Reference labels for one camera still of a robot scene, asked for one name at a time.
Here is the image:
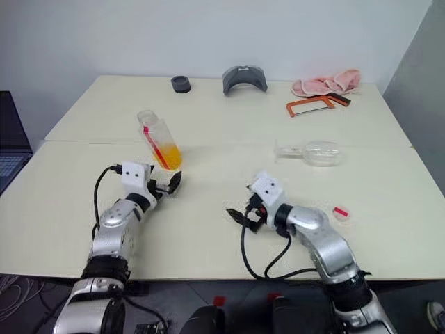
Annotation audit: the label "grey shoe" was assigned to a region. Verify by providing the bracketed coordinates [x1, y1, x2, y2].
[426, 300, 445, 328]

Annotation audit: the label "clear wine glass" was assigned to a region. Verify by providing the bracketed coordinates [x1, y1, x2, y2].
[273, 139, 346, 169]

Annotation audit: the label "orange hacksaw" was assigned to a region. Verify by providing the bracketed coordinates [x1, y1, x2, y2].
[285, 92, 353, 119]

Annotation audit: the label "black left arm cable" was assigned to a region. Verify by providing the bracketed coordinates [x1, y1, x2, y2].
[92, 164, 123, 238]

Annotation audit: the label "red and white bottle lid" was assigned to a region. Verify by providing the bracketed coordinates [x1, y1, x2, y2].
[332, 206, 357, 225]

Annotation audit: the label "small black floor device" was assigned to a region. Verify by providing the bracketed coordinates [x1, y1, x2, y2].
[133, 322, 172, 334]

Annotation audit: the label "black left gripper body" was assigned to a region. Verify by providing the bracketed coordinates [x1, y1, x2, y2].
[148, 178, 173, 201]

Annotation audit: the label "dark laptop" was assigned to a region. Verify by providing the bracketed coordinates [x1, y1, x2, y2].
[0, 90, 34, 196]

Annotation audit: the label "grey cap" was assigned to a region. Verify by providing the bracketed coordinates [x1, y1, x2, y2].
[222, 64, 269, 97]

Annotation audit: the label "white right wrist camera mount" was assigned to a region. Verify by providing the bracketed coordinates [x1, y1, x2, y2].
[250, 170, 290, 223]

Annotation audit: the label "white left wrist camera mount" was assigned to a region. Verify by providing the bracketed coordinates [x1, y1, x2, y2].
[120, 161, 158, 210]

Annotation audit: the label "black round container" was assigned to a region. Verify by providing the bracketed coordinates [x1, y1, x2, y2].
[170, 74, 193, 95]

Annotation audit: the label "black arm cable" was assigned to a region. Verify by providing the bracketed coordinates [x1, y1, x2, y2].
[240, 208, 319, 280]
[92, 164, 123, 238]

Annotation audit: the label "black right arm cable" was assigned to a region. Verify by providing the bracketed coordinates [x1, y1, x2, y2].
[240, 208, 319, 280]

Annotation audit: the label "pink cloth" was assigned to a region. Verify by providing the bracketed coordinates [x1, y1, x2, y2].
[291, 68, 362, 97]

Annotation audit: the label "white floor cables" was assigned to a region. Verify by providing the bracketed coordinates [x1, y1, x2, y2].
[0, 274, 47, 315]

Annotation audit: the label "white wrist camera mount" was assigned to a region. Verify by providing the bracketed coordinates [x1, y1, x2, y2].
[120, 161, 158, 210]
[250, 170, 290, 223]

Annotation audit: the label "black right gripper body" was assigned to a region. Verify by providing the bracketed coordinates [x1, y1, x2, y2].
[244, 194, 268, 234]

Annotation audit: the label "plastic bottle with orange liquid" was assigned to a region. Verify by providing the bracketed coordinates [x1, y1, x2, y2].
[136, 109, 184, 172]

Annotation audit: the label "dark rounded shape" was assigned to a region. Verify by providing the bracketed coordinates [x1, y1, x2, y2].
[272, 296, 307, 334]
[180, 305, 227, 334]

